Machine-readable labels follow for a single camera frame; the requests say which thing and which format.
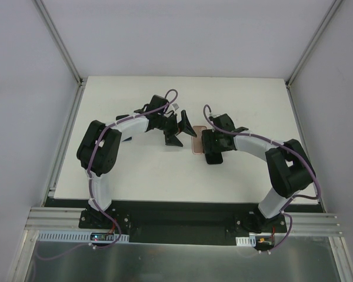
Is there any left aluminium frame post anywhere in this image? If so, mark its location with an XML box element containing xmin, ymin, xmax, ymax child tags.
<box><xmin>32</xmin><ymin>0</ymin><xmax>85</xmax><ymax>86</ymax></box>

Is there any black smartphone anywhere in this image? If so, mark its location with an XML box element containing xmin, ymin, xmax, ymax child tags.
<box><xmin>121</xmin><ymin>137</ymin><xmax>132</xmax><ymax>142</ymax></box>

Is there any right white cable duct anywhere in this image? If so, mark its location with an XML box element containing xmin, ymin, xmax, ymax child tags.
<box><xmin>235</xmin><ymin>236</ymin><xmax>256</xmax><ymax>247</ymax></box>

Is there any white cable duct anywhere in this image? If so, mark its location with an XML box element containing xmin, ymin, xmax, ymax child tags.
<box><xmin>235</xmin><ymin>236</ymin><xmax>256</xmax><ymax>247</ymax></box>
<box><xmin>38</xmin><ymin>231</ymin><xmax>129</xmax><ymax>244</ymax></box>

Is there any aluminium frame post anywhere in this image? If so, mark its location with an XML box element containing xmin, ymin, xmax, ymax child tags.
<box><xmin>285</xmin><ymin>0</ymin><xmax>345</xmax><ymax>89</ymax></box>
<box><xmin>32</xmin><ymin>0</ymin><xmax>85</xmax><ymax>86</ymax></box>

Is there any left white cable duct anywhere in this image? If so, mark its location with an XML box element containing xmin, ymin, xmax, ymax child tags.
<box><xmin>38</xmin><ymin>231</ymin><xmax>129</xmax><ymax>244</ymax></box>

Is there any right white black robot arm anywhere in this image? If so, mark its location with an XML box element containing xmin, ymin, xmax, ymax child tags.
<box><xmin>202</xmin><ymin>114</ymin><xmax>317</xmax><ymax>233</ymax></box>

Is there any pink silicone phone case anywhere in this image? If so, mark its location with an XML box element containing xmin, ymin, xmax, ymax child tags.
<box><xmin>192</xmin><ymin>126</ymin><xmax>207</xmax><ymax>155</ymax></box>

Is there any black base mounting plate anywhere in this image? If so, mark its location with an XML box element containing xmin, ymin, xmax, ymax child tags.
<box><xmin>44</xmin><ymin>197</ymin><xmax>295</xmax><ymax>244</ymax></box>

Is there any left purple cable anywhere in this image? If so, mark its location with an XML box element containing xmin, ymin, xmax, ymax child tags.
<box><xmin>86</xmin><ymin>89</ymin><xmax>179</xmax><ymax>250</ymax></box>

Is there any right aluminium frame post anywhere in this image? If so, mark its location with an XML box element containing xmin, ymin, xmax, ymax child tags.
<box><xmin>285</xmin><ymin>0</ymin><xmax>345</xmax><ymax>89</ymax></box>

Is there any front aluminium rail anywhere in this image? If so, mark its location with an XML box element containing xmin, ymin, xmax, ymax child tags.
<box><xmin>25</xmin><ymin>207</ymin><xmax>343</xmax><ymax>237</ymax></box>

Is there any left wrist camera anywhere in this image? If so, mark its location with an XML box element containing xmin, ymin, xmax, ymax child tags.
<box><xmin>171</xmin><ymin>103</ymin><xmax>179</xmax><ymax>111</ymax></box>

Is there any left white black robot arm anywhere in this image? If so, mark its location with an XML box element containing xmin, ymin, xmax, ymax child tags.
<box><xmin>76</xmin><ymin>95</ymin><xmax>197</xmax><ymax>229</ymax></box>

